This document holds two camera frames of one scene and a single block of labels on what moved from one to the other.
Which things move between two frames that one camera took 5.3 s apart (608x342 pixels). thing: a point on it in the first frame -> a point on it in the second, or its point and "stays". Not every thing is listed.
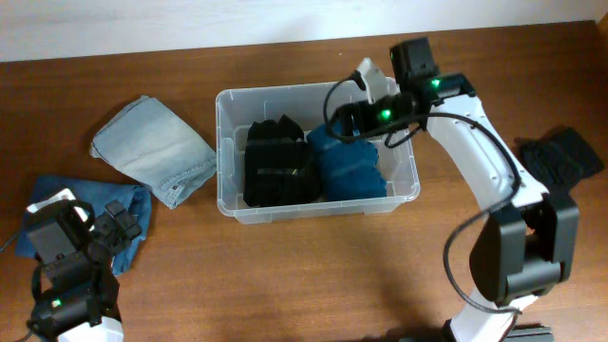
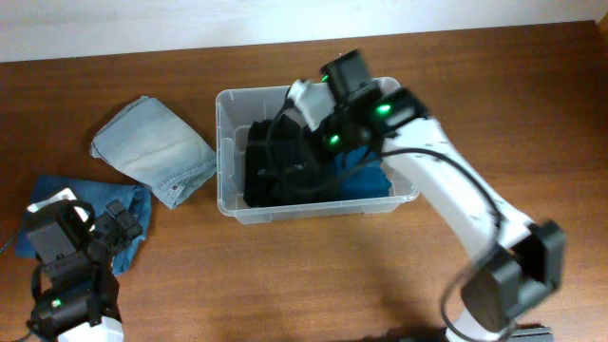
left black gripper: x=110 y=220 stays
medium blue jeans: x=97 y=195 stays
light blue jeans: x=148 y=141 stays
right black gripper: x=346 y=111 -> x=323 y=150
